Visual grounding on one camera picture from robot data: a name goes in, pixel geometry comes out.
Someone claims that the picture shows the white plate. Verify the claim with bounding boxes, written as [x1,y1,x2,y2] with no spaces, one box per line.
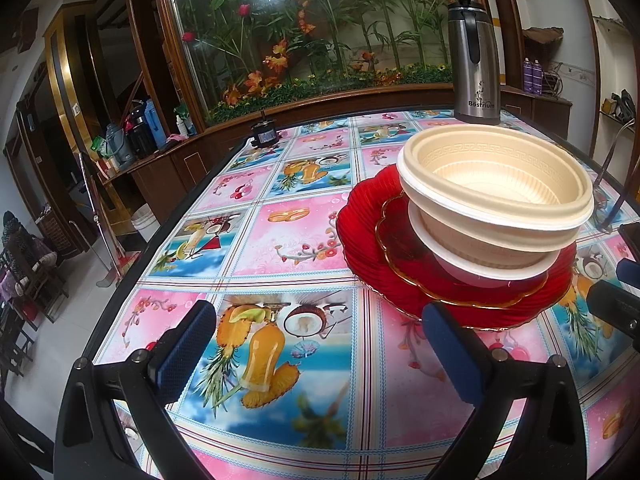
[407,200,562,289]

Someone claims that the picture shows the black thermos pot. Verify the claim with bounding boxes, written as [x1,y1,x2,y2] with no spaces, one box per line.
[124,102,159,154]

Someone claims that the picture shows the small gold rim red plate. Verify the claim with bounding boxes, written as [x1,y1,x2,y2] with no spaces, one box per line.
[374,194,552,312]

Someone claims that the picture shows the small black motor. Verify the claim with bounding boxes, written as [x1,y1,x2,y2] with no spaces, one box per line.
[250,120,279,149]

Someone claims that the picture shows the white wall shelf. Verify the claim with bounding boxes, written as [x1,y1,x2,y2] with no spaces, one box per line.
[592,14,633,36]

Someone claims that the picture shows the blue water jug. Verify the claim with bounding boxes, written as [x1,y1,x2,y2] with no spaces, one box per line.
[104,122,134,167]

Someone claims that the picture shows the tangled cable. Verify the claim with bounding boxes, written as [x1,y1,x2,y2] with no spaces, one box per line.
[542,59,564,97]

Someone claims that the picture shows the large red ribbed plate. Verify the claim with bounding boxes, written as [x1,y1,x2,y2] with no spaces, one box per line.
[335,164,579,332]

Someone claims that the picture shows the stainless steel thermos jug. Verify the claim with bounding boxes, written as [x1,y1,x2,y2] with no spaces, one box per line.
[446,0,503,127]

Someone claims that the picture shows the white bucket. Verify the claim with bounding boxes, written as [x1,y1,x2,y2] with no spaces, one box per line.
[130,203,164,244]

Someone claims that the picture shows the red broom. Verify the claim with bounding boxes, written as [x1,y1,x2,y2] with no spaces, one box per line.
[114,249,144,272]

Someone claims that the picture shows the glass artificial plant display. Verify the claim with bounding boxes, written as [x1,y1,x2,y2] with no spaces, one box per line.
[159,0,482,127]

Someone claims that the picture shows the brown basket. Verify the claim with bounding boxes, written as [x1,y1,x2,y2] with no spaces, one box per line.
[522,27,564,44]

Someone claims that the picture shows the mop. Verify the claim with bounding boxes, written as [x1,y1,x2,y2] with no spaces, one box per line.
[77,152,127,289]

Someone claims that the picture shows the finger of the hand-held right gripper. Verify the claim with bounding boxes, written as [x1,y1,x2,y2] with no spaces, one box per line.
[616,258,640,289]
[586,279,640,357]

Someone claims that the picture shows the wooden chair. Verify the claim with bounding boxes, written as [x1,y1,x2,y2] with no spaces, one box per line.
[0,245,72,377]

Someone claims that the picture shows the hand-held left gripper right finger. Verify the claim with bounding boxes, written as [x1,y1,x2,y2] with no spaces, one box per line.
[422,300,588,480]

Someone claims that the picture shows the cream plastic bowl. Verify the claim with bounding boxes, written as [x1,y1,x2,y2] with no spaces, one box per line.
[397,127,596,254]
[414,204,562,272]

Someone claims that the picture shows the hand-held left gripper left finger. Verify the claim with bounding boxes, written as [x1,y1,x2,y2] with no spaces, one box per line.
[52,300,217,480]

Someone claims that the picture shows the fruit print tablecloth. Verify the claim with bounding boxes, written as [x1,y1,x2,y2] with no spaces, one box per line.
[94,110,640,480]

